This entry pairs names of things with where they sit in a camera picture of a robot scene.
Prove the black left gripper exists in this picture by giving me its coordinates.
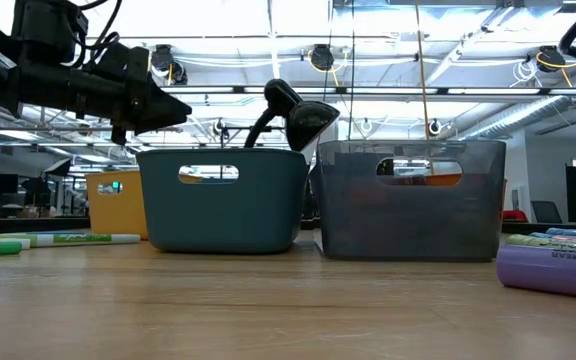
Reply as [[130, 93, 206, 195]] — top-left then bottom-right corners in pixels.
[[111, 47, 193, 146]]

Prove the yellow thin marker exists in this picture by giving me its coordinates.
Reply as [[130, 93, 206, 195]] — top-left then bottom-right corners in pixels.
[[0, 235, 32, 250]]

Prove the yellow plastic bin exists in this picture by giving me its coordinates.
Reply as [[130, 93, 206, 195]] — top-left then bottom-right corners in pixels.
[[85, 170, 149, 240]]

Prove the teal plastic bin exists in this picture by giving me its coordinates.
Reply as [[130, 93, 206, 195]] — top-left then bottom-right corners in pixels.
[[135, 147, 309, 254]]

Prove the grey ceiling pipe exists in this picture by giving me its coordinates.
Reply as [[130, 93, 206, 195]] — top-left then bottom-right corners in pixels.
[[0, 124, 184, 134]]

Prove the long ceiling light bar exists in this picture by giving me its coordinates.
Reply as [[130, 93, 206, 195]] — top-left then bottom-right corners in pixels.
[[160, 84, 576, 97]]

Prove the grey translucent plastic bin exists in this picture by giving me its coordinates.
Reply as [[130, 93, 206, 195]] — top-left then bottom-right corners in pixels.
[[312, 139, 507, 263]]

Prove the red object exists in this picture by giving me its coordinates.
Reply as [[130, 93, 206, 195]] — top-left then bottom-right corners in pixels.
[[501, 208, 529, 223]]

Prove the dark office chair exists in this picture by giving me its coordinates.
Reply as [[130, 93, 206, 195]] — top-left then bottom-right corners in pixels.
[[531, 200, 564, 225]]

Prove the light green highlighter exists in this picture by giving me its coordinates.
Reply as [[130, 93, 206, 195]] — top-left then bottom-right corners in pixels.
[[505, 233, 576, 254]]

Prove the purple highlighter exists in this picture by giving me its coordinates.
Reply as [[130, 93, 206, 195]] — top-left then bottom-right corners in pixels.
[[496, 243, 576, 302]]

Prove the black ceiling cable reel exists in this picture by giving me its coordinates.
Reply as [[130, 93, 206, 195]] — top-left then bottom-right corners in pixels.
[[536, 44, 568, 74], [309, 43, 337, 72], [149, 43, 189, 86]]

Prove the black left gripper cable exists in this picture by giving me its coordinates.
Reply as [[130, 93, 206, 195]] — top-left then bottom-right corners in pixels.
[[70, 0, 123, 69]]

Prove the black camera stand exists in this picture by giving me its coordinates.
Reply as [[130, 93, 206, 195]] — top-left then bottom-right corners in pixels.
[[244, 78, 342, 153]]

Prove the black aluminium table frame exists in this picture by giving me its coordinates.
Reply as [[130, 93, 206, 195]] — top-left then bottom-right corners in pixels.
[[0, 216, 576, 237]]

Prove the silver ventilation duct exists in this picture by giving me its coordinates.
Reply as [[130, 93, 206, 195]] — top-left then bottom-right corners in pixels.
[[460, 94, 576, 142]]

